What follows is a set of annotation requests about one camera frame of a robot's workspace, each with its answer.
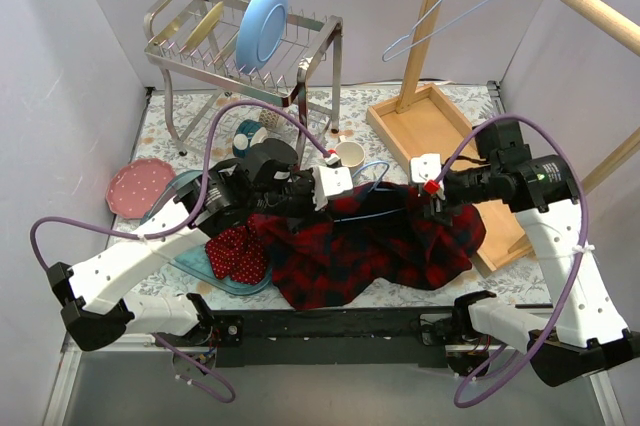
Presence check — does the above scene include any red polka dot cloth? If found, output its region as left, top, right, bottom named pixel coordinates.
left=204, top=223, right=269, bottom=286

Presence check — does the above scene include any light blue wire hanger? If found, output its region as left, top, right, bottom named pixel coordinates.
left=330, top=160, right=409, bottom=223
left=382, top=0, right=523, bottom=63

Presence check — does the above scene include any red plaid skirt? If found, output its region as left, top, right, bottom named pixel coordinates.
left=253, top=186, right=486, bottom=310

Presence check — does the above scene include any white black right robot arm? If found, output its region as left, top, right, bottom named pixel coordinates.
left=410, top=115, right=639, bottom=387

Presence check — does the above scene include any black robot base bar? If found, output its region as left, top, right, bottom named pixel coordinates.
left=159, top=306, right=500, bottom=374

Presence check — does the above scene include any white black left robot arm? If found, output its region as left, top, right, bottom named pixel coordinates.
left=46, top=139, right=321, bottom=352

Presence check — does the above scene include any floral tablecloth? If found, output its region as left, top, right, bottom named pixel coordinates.
left=94, top=83, right=536, bottom=312

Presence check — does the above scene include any patterned cup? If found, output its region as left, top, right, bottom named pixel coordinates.
left=258, top=109, right=287, bottom=131

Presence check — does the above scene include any white ceramic mug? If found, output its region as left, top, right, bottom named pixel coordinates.
left=334, top=136, right=365, bottom=173

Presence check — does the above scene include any pink polka dot plate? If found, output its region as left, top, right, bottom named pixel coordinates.
left=105, top=158, right=176, bottom=220

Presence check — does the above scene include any steel dish rack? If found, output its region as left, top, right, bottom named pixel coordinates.
left=143, top=0, right=343, bottom=156

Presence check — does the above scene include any light blue plate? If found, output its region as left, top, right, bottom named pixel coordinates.
left=235, top=0, right=288, bottom=74

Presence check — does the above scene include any cream yellow plate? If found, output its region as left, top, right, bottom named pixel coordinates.
left=181, top=1, right=224, bottom=54

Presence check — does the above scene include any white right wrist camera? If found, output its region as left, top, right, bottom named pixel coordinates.
left=408, top=153, right=444, bottom=199

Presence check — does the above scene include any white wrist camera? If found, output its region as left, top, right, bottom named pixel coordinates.
left=408, top=153, right=444, bottom=199
left=311, top=166, right=354, bottom=211

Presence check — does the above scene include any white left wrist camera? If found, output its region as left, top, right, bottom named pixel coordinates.
left=311, top=166, right=354, bottom=211

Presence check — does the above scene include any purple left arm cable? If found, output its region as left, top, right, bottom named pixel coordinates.
left=29, top=99, right=341, bottom=403

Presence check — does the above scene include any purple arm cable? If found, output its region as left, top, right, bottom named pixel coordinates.
left=434, top=114, right=591, bottom=408
left=29, top=99, right=341, bottom=403

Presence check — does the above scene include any wooden clothes rack frame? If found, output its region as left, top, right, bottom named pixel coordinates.
left=366, top=0, right=640, bottom=278

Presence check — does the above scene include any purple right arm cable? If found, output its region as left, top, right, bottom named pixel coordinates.
left=434, top=114, right=591, bottom=408

